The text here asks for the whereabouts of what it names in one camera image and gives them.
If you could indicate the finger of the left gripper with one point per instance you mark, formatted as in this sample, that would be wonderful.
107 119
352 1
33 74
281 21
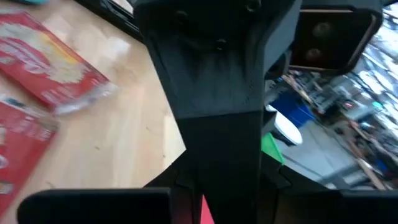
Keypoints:
230 140

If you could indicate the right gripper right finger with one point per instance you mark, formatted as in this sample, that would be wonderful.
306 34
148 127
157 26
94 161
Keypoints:
342 208

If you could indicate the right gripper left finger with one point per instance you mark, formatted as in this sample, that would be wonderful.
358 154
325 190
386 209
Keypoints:
93 207

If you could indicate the red popcorn packet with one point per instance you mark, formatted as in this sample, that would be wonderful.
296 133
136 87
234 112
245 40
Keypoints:
21 146
46 62

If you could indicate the green plastic basket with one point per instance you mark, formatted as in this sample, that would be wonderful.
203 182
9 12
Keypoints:
272 149

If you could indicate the white trash can black liner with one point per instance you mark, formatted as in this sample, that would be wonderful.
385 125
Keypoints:
287 129

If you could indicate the blue crate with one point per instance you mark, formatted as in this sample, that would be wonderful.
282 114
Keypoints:
292 109

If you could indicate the pink plastic bin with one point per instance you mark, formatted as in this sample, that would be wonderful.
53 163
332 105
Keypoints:
207 216

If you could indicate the teal mesh desk holder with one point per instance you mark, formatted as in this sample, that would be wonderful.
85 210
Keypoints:
31 2

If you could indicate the black aluminium table frame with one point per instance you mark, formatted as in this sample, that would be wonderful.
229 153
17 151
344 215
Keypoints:
102 9

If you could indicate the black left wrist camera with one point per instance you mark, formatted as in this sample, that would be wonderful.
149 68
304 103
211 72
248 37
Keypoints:
335 37

